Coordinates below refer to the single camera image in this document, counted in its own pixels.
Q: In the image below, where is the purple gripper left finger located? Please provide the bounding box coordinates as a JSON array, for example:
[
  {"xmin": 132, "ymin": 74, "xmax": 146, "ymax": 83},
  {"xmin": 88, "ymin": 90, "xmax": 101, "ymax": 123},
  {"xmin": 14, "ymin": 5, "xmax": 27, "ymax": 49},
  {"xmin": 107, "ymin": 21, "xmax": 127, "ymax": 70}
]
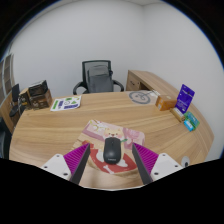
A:
[{"xmin": 41, "ymin": 143, "xmax": 90, "ymax": 184}]

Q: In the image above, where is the black leather armchair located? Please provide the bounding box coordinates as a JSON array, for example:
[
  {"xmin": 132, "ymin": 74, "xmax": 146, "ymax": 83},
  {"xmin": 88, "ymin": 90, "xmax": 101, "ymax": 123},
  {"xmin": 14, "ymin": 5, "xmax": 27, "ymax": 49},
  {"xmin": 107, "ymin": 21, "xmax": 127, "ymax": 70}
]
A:
[{"xmin": 0, "ymin": 117, "xmax": 12, "ymax": 159}]

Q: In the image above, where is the black mesh office chair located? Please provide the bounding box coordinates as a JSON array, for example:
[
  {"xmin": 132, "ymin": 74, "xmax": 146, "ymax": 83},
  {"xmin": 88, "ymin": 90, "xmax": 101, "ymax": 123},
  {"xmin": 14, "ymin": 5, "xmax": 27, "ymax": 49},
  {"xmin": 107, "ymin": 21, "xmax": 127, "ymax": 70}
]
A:
[{"xmin": 73, "ymin": 60, "xmax": 124, "ymax": 95}]

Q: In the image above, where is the green blue small box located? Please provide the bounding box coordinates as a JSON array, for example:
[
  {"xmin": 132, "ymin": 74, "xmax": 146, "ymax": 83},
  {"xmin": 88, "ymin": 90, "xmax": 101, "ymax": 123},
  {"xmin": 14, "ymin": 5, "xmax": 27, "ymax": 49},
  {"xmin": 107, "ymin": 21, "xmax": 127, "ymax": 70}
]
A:
[{"xmin": 184, "ymin": 111, "xmax": 200, "ymax": 131}]

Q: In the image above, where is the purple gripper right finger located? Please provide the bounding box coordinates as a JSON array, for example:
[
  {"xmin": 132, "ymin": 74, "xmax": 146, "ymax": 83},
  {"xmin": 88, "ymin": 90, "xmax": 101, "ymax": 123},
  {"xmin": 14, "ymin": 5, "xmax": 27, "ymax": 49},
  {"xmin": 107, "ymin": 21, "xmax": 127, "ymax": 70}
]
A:
[{"xmin": 132, "ymin": 143, "xmax": 182, "ymax": 184}]

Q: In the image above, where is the wooden bookshelf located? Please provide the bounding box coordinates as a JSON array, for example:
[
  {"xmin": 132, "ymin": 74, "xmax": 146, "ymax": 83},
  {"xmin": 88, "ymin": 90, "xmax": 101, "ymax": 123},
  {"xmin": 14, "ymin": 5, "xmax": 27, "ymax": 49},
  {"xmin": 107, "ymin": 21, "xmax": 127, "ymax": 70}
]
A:
[{"xmin": 0, "ymin": 54, "xmax": 15, "ymax": 105}]

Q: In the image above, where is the orange cardboard box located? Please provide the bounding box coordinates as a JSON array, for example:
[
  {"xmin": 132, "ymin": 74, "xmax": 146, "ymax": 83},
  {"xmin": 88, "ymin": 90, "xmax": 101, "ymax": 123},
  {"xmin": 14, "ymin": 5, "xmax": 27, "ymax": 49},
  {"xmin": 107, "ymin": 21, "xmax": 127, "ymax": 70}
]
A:
[{"xmin": 156, "ymin": 95, "xmax": 177, "ymax": 111}]

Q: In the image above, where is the large brown black box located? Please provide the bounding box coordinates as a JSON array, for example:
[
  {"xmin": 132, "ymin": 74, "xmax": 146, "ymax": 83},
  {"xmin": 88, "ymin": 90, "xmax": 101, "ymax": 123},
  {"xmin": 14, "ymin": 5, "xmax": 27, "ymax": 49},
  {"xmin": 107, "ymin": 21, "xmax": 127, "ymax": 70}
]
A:
[{"xmin": 28, "ymin": 80, "xmax": 52, "ymax": 110}]

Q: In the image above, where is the black computer mouse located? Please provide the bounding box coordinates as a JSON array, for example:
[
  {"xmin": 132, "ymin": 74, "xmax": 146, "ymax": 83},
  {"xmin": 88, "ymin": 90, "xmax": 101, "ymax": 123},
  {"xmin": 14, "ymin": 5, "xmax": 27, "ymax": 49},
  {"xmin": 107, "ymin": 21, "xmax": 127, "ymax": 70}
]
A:
[{"xmin": 103, "ymin": 137, "xmax": 121, "ymax": 164}]

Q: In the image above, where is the desk cable grommet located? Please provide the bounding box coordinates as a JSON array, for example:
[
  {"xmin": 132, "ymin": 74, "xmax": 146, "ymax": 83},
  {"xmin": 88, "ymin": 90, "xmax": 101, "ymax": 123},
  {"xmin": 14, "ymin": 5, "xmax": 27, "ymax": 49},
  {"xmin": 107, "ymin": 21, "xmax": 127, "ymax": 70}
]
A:
[{"xmin": 181, "ymin": 156, "xmax": 190, "ymax": 167}]

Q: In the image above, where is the wooden side cabinet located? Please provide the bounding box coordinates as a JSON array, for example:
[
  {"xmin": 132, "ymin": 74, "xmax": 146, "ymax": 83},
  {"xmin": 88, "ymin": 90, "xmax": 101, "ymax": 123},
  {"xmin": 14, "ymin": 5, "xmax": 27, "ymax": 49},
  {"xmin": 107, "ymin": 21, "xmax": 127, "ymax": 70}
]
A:
[{"xmin": 126, "ymin": 70, "xmax": 178, "ymax": 97}]

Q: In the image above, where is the wooden office desk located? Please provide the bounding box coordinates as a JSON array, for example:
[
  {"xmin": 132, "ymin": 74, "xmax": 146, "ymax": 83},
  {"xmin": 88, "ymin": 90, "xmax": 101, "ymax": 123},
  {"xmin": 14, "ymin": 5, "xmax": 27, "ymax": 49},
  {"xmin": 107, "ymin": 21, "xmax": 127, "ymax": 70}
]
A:
[{"xmin": 8, "ymin": 90, "xmax": 215, "ymax": 190}]

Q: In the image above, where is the white green printed sheet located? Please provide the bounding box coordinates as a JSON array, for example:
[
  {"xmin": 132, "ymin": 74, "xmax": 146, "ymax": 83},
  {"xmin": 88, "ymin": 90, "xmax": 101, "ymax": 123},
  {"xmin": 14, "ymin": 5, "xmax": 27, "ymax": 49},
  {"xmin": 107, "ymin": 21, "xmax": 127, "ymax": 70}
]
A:
[{"xmin": 51, "ymin": 96, "xmax": 81, "ymax": 112}]

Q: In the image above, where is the round grey logo sheet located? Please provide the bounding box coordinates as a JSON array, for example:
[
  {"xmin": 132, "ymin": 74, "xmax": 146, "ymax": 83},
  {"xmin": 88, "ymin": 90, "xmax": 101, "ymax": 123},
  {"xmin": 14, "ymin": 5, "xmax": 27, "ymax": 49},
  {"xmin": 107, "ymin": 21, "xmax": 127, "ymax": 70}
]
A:
[{"xmin": 128, "ymin": 90, "xmax": 157, "ymax": 105}]

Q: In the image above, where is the purple sign stand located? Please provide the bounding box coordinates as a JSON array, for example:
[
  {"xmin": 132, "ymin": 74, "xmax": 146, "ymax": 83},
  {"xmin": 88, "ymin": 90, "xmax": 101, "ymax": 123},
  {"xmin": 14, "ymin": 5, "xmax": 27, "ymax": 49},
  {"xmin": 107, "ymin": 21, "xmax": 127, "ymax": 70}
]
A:
[{"xmin": 175, "ymin": 84, "xmax": 195, "ymax": 114}]

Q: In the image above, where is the black visitor chair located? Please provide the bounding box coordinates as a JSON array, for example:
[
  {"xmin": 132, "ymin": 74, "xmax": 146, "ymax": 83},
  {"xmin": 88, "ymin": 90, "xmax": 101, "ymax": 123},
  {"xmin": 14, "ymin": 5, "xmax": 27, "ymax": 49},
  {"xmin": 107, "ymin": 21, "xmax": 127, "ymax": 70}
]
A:
[{"xmin": 9, "ymin": 84, "xmax": 20, "ymax": 118}]

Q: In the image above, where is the cartoon dog mouse pad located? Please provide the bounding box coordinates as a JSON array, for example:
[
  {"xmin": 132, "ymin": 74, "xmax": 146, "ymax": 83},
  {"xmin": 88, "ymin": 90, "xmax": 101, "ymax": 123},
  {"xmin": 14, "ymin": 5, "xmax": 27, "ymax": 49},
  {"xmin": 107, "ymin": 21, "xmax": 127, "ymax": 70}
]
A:
[{"xmin": 74, "ymin": 120, "xmax": 145, "ymax": 178}]

